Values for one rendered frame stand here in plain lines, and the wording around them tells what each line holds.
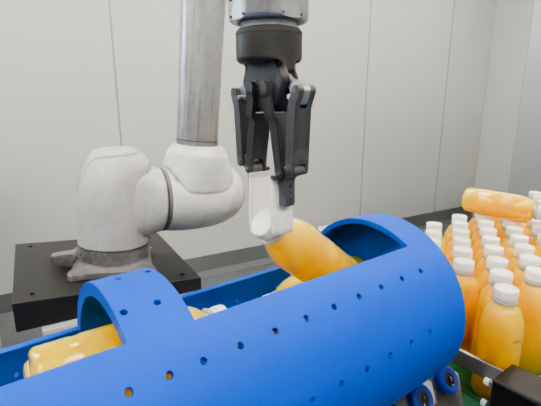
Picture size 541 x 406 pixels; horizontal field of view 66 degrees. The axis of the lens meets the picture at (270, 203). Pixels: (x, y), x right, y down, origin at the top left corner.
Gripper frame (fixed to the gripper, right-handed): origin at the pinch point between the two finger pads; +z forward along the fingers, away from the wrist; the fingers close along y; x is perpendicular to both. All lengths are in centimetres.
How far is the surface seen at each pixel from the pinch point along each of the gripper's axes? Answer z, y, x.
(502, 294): 19.7, 12.4, 39.5
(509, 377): 29.6, 17.6, 32.6
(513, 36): -77, -184, 474
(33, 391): 8.4, 7.8, -28.3
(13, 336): 128, -240, -19
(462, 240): 19, -5, 59
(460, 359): 33, 8, 37
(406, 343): 17.3, 13.3, 11.0
